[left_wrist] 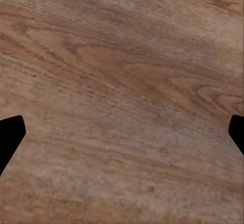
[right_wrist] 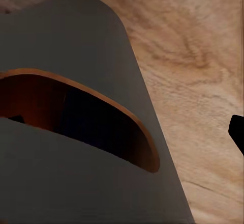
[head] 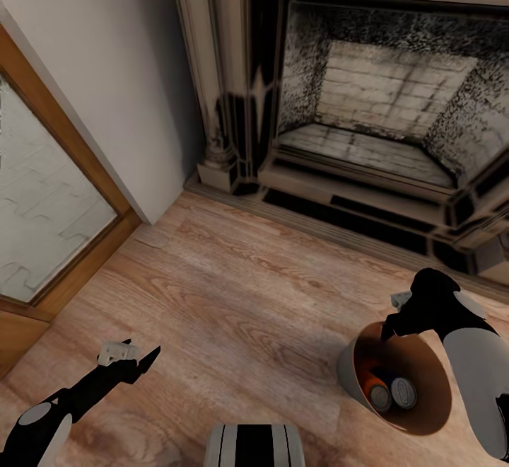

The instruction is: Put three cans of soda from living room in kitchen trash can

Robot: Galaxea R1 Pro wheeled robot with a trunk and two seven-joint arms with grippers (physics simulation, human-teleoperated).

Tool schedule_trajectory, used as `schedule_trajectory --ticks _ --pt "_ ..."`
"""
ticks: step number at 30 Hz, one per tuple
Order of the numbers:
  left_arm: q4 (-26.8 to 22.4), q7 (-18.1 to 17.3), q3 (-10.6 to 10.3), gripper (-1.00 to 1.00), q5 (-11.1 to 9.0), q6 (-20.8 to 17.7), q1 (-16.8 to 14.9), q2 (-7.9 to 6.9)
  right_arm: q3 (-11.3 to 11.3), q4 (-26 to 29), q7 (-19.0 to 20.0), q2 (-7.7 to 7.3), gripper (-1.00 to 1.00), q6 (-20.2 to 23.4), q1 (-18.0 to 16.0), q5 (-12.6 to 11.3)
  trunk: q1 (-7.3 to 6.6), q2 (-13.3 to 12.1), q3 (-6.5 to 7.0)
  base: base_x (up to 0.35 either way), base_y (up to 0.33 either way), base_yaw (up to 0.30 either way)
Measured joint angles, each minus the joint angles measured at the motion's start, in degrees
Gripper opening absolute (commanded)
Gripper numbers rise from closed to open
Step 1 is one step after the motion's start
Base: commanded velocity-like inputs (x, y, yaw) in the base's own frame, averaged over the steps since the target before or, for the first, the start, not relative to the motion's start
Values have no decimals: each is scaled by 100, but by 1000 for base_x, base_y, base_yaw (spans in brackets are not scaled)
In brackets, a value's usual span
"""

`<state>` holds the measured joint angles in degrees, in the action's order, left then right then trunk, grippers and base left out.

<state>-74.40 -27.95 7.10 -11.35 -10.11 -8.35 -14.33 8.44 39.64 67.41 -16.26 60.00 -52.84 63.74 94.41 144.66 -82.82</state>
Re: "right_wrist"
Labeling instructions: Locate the trash can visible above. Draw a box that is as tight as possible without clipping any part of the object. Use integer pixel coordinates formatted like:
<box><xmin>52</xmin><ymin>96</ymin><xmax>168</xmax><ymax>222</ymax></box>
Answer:
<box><xmin>0</xmin><ymin>0</ymin><xmax>195</xmax><ymax>224</ymax></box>

